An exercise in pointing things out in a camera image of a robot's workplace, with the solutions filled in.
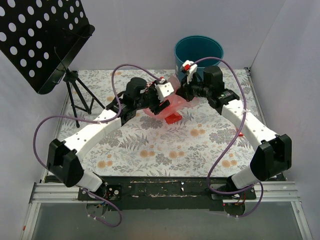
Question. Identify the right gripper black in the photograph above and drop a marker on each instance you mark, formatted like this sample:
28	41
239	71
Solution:
185	90

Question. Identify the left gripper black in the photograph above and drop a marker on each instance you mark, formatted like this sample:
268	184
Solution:
155	100

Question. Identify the red plastic trash bag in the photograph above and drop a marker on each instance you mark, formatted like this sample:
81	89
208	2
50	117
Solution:
170	114

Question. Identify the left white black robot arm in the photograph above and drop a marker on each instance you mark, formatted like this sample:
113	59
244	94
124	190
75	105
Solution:
64	156

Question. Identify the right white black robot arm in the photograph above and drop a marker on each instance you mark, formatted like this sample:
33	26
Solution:
273	152

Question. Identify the teal plastic trash bin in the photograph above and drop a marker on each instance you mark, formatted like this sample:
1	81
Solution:
193	48

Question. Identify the floral patterned table mat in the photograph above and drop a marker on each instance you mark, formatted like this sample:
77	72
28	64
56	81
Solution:
146	146

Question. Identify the black perforated music stand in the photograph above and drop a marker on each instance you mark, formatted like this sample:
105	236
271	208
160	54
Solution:
41	38

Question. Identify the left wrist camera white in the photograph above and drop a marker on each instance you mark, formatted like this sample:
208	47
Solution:
163	89

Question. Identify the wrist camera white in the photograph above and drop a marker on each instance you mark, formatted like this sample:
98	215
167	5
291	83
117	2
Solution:
163	89
189	68

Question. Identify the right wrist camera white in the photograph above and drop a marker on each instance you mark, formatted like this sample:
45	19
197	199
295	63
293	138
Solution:
189	68

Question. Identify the aluminium frame rail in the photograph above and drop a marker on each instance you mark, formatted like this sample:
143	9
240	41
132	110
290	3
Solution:
176	207

